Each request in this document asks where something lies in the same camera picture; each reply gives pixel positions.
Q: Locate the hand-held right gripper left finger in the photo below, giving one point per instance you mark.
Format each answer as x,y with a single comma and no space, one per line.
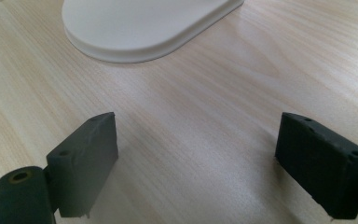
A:
84,168

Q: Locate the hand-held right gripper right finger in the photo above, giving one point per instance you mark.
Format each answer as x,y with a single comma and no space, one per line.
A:
320,168

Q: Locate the white flat tray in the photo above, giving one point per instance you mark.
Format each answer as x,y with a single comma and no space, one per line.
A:
136,25

